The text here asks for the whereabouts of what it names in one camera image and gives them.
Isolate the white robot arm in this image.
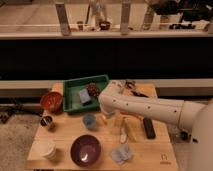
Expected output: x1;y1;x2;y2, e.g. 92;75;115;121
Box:
98;80;213;171

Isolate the purple bowl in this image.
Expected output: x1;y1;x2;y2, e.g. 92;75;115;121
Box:
70;134;101;167

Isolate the red bowl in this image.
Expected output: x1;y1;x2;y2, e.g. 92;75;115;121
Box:
40;91;63;113

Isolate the blue cup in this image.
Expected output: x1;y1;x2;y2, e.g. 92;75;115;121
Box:
83;114;96;130

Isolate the orange carrot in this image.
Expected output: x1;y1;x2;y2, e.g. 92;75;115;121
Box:
120;112;143;120

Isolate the blue sponge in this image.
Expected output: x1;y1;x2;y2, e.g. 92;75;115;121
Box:
78;89;91;105

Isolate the dark grape bunch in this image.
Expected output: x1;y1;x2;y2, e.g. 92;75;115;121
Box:
86;82;100;97

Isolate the green plastic tray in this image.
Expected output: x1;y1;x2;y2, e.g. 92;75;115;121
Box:
63;75;109;115

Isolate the blue crumpled cloth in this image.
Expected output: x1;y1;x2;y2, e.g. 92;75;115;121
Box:
110;144;133;165

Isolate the black remote control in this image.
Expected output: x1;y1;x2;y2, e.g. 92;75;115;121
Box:
143;118;156;139

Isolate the small metal can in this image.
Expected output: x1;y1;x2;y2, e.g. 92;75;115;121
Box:
40;116;55;131

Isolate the stack of white bowls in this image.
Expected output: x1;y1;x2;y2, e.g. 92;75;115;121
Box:
35;140;56;160

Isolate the black handled peeler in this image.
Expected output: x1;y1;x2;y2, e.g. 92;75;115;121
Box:
125;80;146;97

